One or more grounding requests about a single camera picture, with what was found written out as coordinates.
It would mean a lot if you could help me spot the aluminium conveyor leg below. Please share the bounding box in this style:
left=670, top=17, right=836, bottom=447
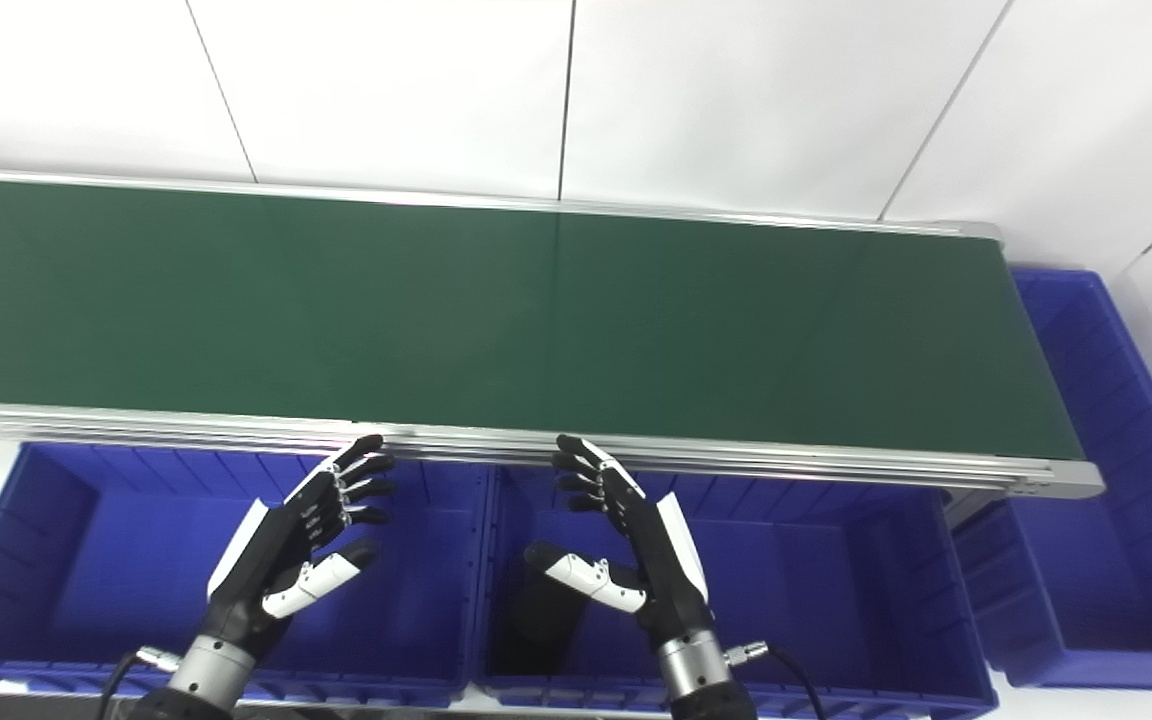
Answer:
left=940, top=487, right=998, bottom=532

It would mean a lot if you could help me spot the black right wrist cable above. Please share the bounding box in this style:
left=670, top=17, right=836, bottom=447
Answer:
left=725, top=640, right=828, bottom=720

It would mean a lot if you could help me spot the black cylinder block part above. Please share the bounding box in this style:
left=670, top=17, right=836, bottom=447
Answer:
left=490, top=563, right=589, bottom=678

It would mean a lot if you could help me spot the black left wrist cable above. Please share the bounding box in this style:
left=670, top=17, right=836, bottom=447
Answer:
left=96, top=646, right=183, bottom=720

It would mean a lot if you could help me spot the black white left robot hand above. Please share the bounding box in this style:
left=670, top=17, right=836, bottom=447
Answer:
left=203, top=433, right=400, bottom=661

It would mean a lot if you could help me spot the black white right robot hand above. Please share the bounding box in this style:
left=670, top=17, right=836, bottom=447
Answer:
left=523, top=433, right=716, bottom=648

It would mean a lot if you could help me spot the green conveyor belt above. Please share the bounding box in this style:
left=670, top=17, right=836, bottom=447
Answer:
left=0, top=177, right=1086, bottom=464
left=0, top=166, right=1106, bottom=500

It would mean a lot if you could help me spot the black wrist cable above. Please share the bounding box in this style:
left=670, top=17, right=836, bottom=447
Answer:
left=725, top=640, right=828, bottom=720
left=96, top=646, right=183, bottom=720

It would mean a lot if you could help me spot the large blue plastic bin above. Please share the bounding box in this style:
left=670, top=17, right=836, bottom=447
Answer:
left=950, top=267, right=1152, bottom=692
left=0, top=442, right=493, bottom=707
left=475, top=465, right=1000, bottom=720

